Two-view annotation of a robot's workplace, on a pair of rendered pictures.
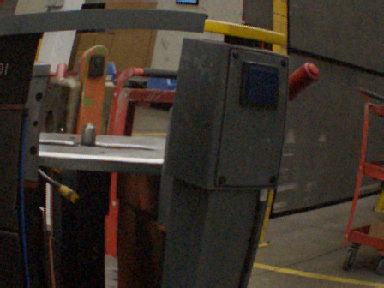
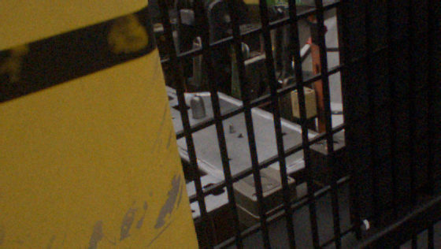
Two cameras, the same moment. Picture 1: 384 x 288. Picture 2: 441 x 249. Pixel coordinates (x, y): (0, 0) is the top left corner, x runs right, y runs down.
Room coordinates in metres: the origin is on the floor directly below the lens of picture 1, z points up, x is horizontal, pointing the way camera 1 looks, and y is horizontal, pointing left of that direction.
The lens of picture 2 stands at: (0.62, 1.99, 1.49)
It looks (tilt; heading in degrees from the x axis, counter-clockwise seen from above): 25 degrees down; 272
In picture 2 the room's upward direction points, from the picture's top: 10 degrees counter-clockwise
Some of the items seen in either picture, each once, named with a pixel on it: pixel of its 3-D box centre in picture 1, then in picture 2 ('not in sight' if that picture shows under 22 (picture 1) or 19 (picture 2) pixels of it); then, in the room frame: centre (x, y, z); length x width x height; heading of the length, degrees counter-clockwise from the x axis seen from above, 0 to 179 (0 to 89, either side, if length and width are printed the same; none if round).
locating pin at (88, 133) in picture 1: (87, 141); not in sight; (1.16, 0.11, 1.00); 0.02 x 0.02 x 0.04; 32
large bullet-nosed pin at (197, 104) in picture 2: not in sight; (198, 108); (0.71, 0.85, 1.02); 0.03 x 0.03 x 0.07
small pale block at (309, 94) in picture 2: not in sight; (310, 172); (0.49, 0.96, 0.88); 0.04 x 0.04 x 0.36; 32
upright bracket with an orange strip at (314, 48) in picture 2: not in sight; (326, 141); (0.45, 0.97, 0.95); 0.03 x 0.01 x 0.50; 122
